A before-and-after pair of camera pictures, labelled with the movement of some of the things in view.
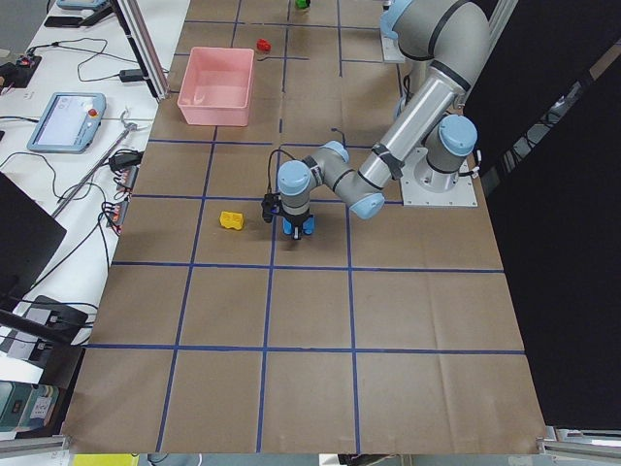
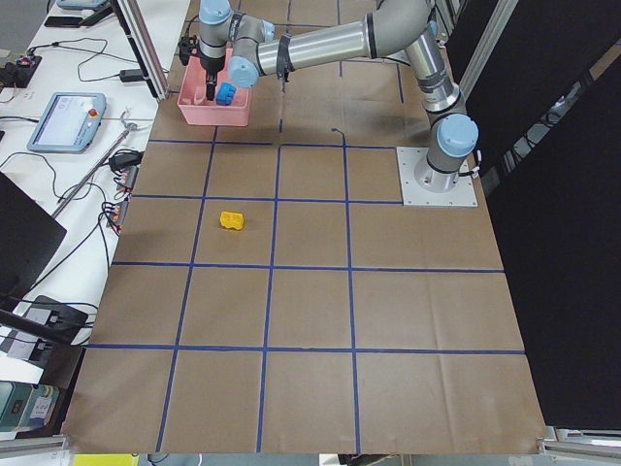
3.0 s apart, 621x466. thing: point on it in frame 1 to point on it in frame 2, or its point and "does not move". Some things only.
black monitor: (29, 236) does not move
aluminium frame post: (143, 45) does not move
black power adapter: (131, 75) does not move
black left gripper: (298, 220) to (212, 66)
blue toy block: (308, 225) to (225, 94)
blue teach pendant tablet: (68, 122) does not move
